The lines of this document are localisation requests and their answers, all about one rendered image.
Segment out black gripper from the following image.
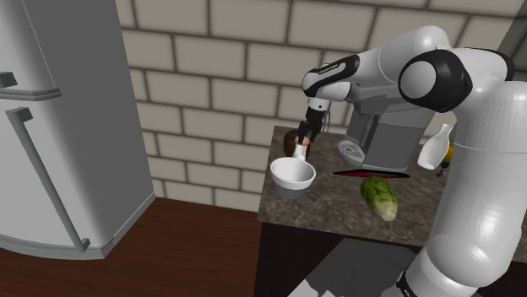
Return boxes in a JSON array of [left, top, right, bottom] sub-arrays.
[[296, 107, 327, 145]]

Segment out small white bottle pink cap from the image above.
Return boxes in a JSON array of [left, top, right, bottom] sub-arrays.
[[291, 137, 311, 162]]

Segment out brown round jar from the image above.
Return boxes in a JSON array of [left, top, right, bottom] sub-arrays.
[[283, 129, 312, 159]]

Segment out white bowl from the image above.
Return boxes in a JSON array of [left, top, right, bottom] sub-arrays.
[[269, 157, 318, 201]]

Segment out dark red flat plate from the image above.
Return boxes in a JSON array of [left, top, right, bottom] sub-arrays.
[[332, 170, 411, 181]]

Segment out grey coffee machine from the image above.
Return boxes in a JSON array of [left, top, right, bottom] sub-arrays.
[[336, 98, 437, 174]]

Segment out green cabbage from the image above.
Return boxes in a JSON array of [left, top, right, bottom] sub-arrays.
[[359, 175, 399, 223]]

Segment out white vase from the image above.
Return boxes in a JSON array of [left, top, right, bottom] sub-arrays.
[[417, 123, 454, 171]]

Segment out yellow and dark bottle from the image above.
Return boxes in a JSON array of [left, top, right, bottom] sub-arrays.
[[436, 141, 455, 178]]

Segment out grey robot stand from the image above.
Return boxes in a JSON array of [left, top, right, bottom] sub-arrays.
[[287, 238, 418, 297]]

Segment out grey refrigerator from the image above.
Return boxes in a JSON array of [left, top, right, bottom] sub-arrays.
[[0, 0, 156, 261]]

